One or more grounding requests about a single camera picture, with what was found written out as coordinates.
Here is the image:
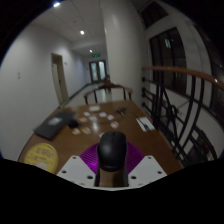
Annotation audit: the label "pale side door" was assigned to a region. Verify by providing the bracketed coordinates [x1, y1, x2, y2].
[50, 53, 70, 107]

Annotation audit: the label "dark closed laptop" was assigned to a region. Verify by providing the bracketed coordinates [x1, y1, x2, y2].
[33, 110, 77, 140]

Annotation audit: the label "black railing with wooden handrail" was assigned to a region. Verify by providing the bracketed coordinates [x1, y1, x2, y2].
[141, 65, 224, 166]

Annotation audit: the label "round yellow mouse pad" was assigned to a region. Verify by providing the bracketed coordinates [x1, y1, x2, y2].
[23, 142, 60, 175]

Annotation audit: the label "glazed double door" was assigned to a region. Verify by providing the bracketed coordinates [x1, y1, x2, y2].
[88, 59, 108, 84]

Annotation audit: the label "brown wooden chair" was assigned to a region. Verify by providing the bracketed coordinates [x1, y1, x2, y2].
[83, 75, 134, 105]

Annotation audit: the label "white paper sheet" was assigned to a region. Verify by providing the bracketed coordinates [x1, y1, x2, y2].
[135, 116, 156, 132]

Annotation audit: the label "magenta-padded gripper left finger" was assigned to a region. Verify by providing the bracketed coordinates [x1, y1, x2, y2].
[55, 142, 101, 188]

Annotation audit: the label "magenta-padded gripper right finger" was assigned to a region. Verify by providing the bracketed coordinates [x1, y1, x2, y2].
[124, 141, 168, 188]

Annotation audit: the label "ceiling lights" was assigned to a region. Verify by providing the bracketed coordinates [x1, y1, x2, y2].
[53, 1, 94, 54]

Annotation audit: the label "dark window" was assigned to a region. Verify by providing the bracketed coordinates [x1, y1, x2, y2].
[148, 27, 188, 96]

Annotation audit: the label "black computer mouse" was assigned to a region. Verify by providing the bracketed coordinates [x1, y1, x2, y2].
[96, 131, 129, 173]

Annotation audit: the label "small black box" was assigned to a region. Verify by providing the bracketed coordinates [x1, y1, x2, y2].
[67, 119, 80, 130]

